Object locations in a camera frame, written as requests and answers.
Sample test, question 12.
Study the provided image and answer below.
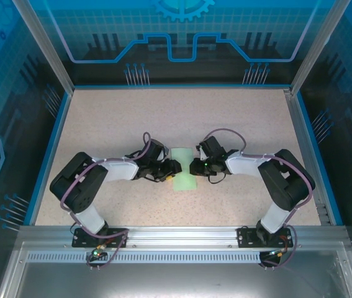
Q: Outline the slotted aluminium cable duct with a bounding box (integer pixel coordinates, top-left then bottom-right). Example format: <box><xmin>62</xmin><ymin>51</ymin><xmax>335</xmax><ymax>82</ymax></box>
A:
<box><xmin>25</xmin><ymin>251</ymin><xmax>271</xmax><ymax>264</ymax></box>

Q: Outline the left blue table edge strip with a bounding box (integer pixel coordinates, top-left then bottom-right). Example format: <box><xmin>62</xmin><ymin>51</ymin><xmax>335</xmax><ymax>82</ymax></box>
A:
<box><xmin>23</xmin><ymin>91</ymin><xmax>73</xmax><ymax>227</ymax></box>

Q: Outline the wrist thin black cable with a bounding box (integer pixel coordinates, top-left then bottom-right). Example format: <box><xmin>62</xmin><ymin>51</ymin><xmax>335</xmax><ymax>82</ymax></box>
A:
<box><xmin>137</xmin><ymin>172</ymin><xmax>165</xmax><ymax>184</ymax></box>
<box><xmin>208</xmin><ymin>172</ymin><xmax>228</xmax><ymax>185</ymax></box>

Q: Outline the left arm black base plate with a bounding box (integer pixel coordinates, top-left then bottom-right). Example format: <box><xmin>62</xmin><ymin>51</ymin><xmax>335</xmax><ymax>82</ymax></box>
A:
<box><xmin>71</xmin><ymin>227</ymin><xmax>130</xmax><ymax>249</ymax></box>

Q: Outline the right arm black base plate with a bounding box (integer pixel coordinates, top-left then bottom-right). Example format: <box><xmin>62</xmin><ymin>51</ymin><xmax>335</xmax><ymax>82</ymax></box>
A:
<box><xmin>237</xmin><ymin>225</ymin><xmax>298</xmax><ymax>249</ymax></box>

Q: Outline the aluminium corner post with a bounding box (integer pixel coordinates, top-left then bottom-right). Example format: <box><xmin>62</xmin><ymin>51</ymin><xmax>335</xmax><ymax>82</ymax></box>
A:
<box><xmin>10</xmin><ymin>0</ymin><xmax>76</xmax><ymax>94</ymax></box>
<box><xmin>289</xmin><ymin>0</ymin><xmax>352</xmax><ymax>96</ymax></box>

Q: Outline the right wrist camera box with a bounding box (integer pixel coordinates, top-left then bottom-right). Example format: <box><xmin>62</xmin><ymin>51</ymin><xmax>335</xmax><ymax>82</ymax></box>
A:
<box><xmin>195</xmin><ymin>143</ymin><xmax>209</xmax><ymax>160</ymax></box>

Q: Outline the long aluminium mounting rail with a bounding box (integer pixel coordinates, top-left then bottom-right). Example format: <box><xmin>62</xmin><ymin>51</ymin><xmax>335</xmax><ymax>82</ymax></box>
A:
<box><xmin>17</xmin><ymin>225</ymin><xmax>350</xmax><ymax>250</ymax></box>

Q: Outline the right aluminium corner post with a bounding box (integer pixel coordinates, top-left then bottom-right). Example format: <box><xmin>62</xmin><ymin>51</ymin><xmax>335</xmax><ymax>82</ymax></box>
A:
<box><xmin>289</xmin><ymin>0</ymin><xmax>352</xmax><ymax>96</ymax></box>

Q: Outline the left aluminium corner post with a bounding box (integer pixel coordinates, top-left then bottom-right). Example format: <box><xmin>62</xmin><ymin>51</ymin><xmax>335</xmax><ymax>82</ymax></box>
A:
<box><xmin>10</xmin><ymin>0</ymin><xmax>76</xmax><ymax>94</ymax></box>

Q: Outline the light green square paper sheet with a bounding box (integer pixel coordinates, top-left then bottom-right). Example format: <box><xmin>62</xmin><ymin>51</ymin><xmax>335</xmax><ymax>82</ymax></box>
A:
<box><xmin>171</xmin><ymin>147</ymin><xmax>198</xmax><ymax>191</ymax></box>

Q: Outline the grey metal shelf panel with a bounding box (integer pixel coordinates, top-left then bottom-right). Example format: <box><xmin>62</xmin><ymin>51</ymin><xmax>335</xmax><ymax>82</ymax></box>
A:
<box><xmin>0</xmin><ymin>242</ymin><xmax>352</xmax><ymax>298</ymax></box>

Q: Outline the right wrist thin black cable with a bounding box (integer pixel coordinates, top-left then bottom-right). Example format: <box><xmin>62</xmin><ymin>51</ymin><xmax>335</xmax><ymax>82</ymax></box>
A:
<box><xmin>208</xmin><ymin>172</ymin><xmax>228</xmax><ymax>185</ymax></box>

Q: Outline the aluminium side rail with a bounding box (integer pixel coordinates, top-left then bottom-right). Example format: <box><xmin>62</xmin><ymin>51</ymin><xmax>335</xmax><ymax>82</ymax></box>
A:
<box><xmin>282</xmin><ymin>88</ymin><xmax>335</xmax><ymax>227</ymax></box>

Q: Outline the right blue table edge strip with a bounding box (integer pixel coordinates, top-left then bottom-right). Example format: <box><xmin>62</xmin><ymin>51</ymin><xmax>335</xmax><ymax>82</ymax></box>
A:
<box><xmin>295</xmin><ymin>91</ymin><xmax>345</xmax><ymax>227</ymax></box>

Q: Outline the long blue table edge strip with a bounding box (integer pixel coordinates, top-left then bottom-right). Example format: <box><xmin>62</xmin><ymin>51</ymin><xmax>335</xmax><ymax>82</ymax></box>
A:
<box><xmin>71</xmin><ymin>83</ymin><xmax>292</xmax><ymax>91</ymax></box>

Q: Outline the left wrist thin black cable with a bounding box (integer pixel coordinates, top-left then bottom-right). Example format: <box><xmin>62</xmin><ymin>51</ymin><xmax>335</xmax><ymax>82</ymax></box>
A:
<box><xmin>137</xmin><ymin>172</ymin><xmax>165</xmax><ymax>184</ymax></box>

